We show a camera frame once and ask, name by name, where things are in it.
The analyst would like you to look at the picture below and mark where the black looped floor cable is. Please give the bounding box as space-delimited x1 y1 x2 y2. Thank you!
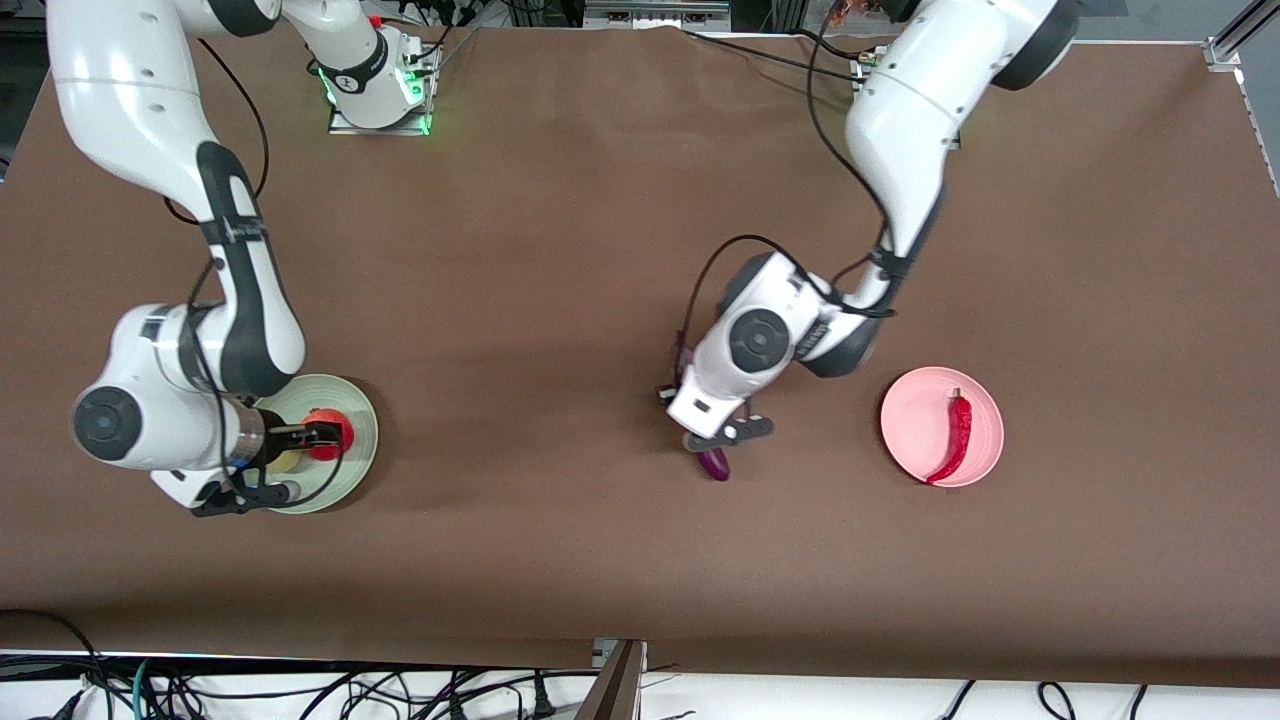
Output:
0 608 116 720

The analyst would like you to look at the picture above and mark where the light green plate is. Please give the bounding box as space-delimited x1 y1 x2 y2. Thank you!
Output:
255 374 380 515

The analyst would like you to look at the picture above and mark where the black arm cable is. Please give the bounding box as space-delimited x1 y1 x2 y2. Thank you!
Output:
163 38 347 506
672 0 901 386

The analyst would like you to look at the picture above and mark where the aluminium frame profile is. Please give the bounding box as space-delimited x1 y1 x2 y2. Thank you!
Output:
1203 0 1280 71

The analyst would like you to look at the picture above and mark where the purple eggplant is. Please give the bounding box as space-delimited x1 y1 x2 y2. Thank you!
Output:
672 330 733 483

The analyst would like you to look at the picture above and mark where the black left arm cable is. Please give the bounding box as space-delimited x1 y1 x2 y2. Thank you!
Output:
672 0 901 386

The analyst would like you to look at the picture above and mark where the pink plate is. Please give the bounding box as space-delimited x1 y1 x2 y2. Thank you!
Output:
880 367 1005 488

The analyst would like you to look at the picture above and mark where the red chili pepper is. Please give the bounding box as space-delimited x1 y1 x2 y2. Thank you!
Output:
925 390 973 487

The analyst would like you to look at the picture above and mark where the silver post bracket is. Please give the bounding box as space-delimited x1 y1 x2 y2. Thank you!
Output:
592 638 649 671

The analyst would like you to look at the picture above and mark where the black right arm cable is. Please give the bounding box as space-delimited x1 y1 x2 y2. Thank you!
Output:
163 38 347 506

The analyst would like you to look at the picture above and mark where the black cable across table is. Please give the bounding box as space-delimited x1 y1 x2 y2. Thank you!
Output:
683 28 869 83

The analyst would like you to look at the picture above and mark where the table cover sheet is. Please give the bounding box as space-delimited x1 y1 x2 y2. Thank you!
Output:
0 15 1280 691

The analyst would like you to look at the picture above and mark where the metal camera post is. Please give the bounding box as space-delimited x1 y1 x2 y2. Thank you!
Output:
575 640 646 720

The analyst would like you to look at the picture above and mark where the grey metal equipment box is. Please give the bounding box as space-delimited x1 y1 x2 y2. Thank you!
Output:
583 0 731 31

